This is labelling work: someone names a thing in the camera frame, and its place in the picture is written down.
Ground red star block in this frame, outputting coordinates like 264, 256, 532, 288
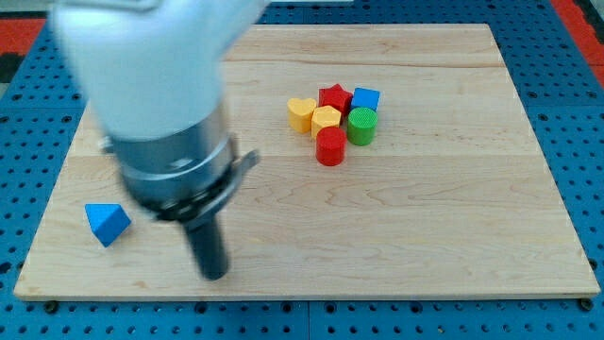
318, 84, 353, 116

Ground wooden board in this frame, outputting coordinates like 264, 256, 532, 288
14, 24, 600, 301

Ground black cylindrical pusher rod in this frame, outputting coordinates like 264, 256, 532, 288
184, 217, 229, 281

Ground green cylinder block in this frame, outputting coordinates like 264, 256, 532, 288
346, 107, 378, 146

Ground blue triangle block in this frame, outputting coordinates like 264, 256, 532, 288
85, 203, 131, 247

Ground red cylinder block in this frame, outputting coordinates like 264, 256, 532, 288
315, 127, 347, 166

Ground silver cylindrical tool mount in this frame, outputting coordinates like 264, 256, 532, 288
105, 103, 259, 230

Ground yellow heart block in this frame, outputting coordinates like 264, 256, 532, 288
287, 97, 317, 133

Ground yellow hexagon block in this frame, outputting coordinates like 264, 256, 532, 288
310, 106, 342, 139

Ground blue cube block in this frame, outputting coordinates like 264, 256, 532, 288
350, 87, 380, 111

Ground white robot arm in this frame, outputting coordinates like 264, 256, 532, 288
50, 0, 267, 281

